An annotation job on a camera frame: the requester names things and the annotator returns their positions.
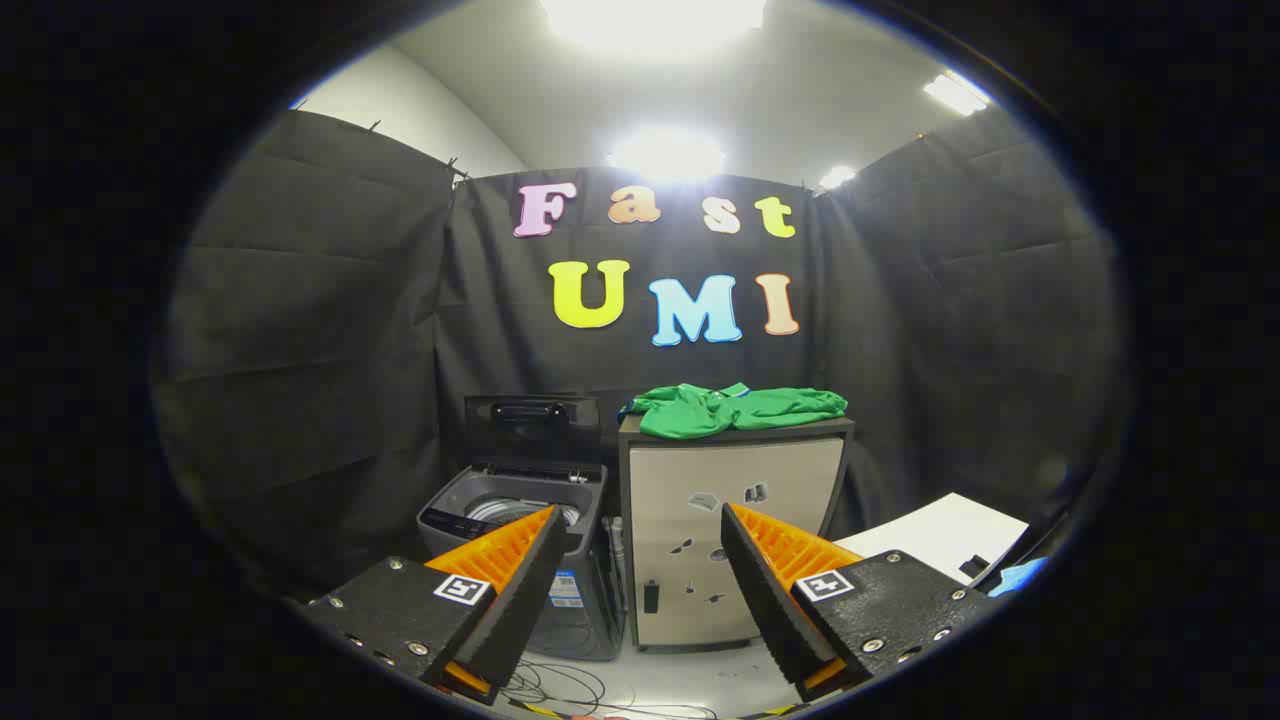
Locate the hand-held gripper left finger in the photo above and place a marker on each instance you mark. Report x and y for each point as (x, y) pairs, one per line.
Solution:
(525, 590)

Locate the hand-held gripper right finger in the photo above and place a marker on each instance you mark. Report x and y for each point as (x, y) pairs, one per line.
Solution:
(765, 590)

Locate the green polo shirt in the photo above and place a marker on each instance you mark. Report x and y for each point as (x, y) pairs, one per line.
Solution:
(700, 412)

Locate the beige cabinet with dark top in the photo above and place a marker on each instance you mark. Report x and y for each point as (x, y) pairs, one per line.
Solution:
(680, 490)

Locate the white table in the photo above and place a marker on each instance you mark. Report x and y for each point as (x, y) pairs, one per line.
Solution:
(940, 530)

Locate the small black item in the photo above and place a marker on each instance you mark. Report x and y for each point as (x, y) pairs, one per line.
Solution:
(974, 566)

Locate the blue item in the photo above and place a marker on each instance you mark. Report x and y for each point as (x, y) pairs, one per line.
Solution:
(1018, 577)

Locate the black backdrop cloth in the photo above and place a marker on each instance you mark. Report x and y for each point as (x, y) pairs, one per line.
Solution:
(400, 330)

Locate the ceiling light panel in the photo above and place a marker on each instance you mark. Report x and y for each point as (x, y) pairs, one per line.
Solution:
(665, 155)
(837, 177)
(650, 20)
(955, 93)

